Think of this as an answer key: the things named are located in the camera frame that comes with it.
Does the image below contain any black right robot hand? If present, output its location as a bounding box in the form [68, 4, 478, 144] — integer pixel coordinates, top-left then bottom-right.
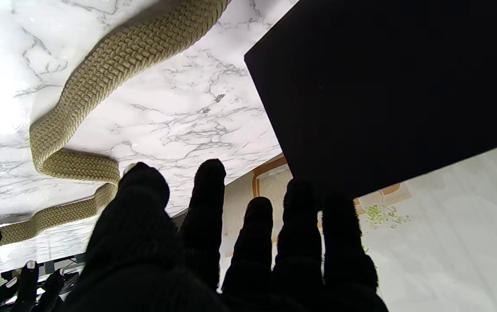
[0, 260, 65, 312]

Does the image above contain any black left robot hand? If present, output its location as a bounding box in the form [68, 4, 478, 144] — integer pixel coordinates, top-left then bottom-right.
[68, 159, 390, 312]

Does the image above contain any beige woven belt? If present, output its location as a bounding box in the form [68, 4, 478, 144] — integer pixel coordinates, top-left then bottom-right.
[0, 0, 231, 257]

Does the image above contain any black belt storage box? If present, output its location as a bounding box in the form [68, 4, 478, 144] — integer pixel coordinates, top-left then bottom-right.
[244, 0, 497, 200]

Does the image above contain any printed room scene backdrop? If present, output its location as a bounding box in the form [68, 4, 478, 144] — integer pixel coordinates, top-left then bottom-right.
[175, 139, 497, 312]

